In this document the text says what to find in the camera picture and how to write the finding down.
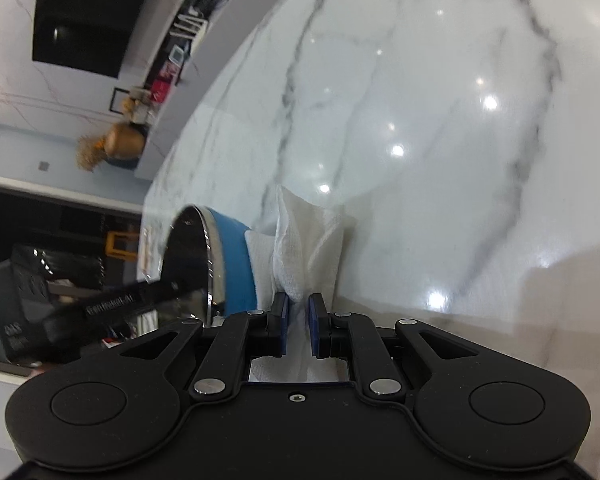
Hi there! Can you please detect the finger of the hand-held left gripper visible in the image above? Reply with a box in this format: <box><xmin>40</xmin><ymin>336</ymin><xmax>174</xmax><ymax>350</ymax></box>
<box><xmin>130</xmin><ymin>279</ymin><xmax>192</xmax><ymax>311</ymax></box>

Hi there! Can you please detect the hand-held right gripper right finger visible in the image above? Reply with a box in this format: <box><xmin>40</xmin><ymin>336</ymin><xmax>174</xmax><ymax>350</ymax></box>
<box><xmin>307</xmin><ymin>292</ymin><xmax>491</xmax><ymax>401</ymax></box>

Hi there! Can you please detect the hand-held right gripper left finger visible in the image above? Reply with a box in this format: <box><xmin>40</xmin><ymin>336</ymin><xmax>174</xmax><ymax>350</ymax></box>
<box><xmin>105</xmin><ymin>292</ymin><xmax>291</xmax><ymax>402</ymax></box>

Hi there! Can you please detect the white cloth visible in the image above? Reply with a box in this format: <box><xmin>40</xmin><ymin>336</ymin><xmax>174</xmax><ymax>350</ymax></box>
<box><xmin>244</xmin><ymin>184</ymin><xmax>357</xmax><ymax>384</ymax></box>

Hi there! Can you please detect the blue steel bowl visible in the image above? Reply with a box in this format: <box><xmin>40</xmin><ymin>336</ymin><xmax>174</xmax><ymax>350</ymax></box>
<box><xmin>160</xmin><ymin>203</ymin><xmax>257</xmax><ymax>329</ymax></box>

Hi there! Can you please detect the gold vase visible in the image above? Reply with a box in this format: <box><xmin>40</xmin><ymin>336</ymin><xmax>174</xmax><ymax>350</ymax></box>
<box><xmin>104</xmin><ymin>120</ymin><xmax>147</xmax><ymax>159</ymax></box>

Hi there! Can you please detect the dried flower bunch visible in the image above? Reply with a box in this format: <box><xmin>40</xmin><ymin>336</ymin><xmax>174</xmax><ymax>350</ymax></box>
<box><xmin>75</xmin><ymin>134</ymin><xmax>107</xmax><ymax>173</ymax></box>

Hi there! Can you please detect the brown teddy bear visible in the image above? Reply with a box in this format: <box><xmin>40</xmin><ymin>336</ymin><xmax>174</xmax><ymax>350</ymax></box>
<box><xmin>122</xmin><ymin>94</ymin><xmax>149</xmax><ymax>122</ymax></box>

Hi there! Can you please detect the red box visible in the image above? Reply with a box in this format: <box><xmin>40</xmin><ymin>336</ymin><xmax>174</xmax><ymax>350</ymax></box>
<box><xmin>149</xmin><ymin>77</ymin><xmax>174</xmax><ymax>104</ymax></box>

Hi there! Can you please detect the white router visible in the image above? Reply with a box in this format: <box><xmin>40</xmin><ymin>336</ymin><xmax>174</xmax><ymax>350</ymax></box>
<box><xmin>172</xmin><ymin>9</ymin><xmax>207</xmax><ymax>39</ymax></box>

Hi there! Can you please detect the black television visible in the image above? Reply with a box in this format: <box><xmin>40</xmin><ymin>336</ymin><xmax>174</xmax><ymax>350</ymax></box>
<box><xmin>32</xmin><ymin>0</ymin><xmax>144</xmax><ymax>79</ymax></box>

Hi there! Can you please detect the yellow frame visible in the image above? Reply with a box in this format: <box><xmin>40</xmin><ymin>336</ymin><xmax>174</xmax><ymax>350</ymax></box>
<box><xmin>107</xmin><ymin>231</ymin><xmax>141</xmax><ymax>257</ymax></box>

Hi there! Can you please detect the black picture frame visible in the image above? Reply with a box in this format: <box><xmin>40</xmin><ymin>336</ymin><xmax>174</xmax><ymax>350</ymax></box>
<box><xmin>108</xmin><ymin>86</ymin><xmax>131</xmax><ymax>114</ymax></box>

